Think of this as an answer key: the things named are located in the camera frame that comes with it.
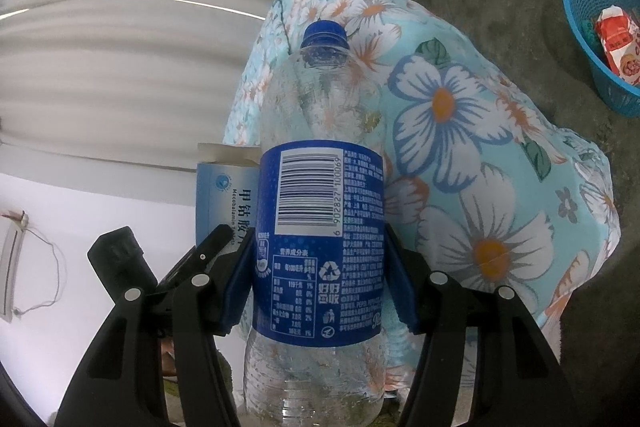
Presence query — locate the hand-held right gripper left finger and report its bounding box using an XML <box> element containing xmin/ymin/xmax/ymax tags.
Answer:
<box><xmin>52</xmin><ymin>229</ymin><xmax>258</xmax><ymax>427</ymax></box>

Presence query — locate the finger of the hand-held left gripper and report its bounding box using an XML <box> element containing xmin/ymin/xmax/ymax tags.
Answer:
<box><xmin>154</xmin><ymin>223</ymin><xmax>242</xmax><ymax>292</ymax></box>

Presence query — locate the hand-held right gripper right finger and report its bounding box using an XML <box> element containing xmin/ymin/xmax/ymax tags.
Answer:
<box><xmin>382</xmin><ymin>224</ymin><xmax>583</xmax><ymax>427</ymax></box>

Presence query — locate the white blue medicine box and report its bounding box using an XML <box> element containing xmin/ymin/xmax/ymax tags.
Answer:
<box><xmin>195</xmin><ymin>143</ymin><xmax>262</xmax><ymax>253</ymax></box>

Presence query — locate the clear plastic bottle blue label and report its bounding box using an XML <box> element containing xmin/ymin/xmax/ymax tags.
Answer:
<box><xmin>242</xmin><ymin>21</ymin><xmax>388</xmax><ymax>427</ymax></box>

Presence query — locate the torn red white carton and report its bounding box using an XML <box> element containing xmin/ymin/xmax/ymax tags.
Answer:
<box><xmin>594</xmin><ymin>6</ymin><xmax>640</xmax><ymax>88</ymax></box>

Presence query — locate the blue plastic basket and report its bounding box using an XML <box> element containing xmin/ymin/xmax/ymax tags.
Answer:
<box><xmin>562</xmin><ymin>0</ymin><xmax>640</xmax><ymax>118</ymax></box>

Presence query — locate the person's left hand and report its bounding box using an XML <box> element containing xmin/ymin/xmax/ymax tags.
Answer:
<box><xmin>160</xmin><ymin>338</ymin><xmax>180</xmax><ymax>382</ymax></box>

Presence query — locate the floral light blue blanket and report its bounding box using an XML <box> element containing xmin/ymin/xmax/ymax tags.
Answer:
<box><xmin>222</xmin><ymin>0</ymin><xmax>623</xmax><ymax>388</ymax></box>

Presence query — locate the white curtain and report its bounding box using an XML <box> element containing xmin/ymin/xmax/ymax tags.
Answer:
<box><xmin>0</xmin><ymin>0</ymin><xmax>306</xmax><ymax>172</ymax></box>

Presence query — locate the green wrapper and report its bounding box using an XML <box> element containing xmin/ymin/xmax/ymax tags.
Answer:
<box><xmin>579</xmin><ymin>18</ymin><xmax>601</xmax><ymax>55</ymax></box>

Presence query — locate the thin wall cable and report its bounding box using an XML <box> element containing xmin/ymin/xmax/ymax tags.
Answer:
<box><xmin>15</xmin><ymin>212</ymin><xmax>68</xmax><ymax>315</ymax></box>

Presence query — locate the white wall trunking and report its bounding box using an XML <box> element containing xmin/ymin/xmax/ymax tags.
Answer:
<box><xmin>0</xmin><ymin>212</ymin><xmax>28</xmax><ymax>323</ymax></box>

